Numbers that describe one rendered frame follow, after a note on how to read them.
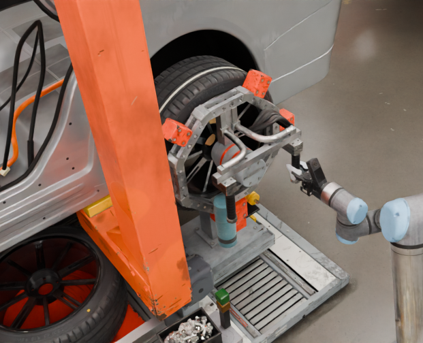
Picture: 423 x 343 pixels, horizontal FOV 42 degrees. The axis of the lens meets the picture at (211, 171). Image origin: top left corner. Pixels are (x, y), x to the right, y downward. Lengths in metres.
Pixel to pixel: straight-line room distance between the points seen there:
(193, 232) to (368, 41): 2.65
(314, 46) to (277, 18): 0.33
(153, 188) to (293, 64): 1.23
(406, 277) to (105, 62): 1.04
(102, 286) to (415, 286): 1.25
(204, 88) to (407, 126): 2.08
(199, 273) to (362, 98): 2.18
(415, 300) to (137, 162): 0.92
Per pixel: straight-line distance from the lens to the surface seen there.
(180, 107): 2.12
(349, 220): 2.11
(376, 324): 2.80
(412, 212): 1.64
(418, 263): 1.71
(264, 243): 2.88
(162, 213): 1.81
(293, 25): 2.62
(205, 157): 2.36
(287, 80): 2.73
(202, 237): 2.81
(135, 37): 1.45
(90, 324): 2.30
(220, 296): 2.05
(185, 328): 2.09
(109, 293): 2.34
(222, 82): 2.19
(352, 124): 3.90
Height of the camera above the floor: 2.31
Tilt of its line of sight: 41 degrees down
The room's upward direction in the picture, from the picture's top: 7 degrees counter-clockwise
